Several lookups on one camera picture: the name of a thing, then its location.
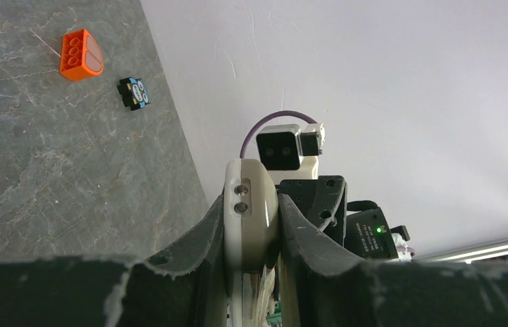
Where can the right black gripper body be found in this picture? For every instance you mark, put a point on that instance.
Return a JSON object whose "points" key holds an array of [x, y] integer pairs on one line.
{"points": [[322, 201]]}

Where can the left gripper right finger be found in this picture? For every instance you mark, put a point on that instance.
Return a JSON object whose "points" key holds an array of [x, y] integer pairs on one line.
{"points": [[319, 280]]}

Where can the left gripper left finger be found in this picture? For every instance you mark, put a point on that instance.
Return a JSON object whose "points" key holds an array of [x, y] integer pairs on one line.
{"points": [[190, 285]]}

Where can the beige remote control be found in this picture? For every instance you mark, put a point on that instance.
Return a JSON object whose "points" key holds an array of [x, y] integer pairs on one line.
{"points": [[251, 234]]}

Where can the blue owl toy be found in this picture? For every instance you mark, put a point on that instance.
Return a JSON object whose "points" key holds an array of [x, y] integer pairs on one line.
{"points": [[133, 93]]}

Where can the orange semicircular piece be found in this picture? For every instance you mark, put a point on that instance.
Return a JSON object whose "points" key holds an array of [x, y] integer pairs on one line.
{"points": [[81, 56]]}

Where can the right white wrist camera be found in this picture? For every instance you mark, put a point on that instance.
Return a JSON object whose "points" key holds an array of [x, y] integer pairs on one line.
{"points": [[289, 152]]}

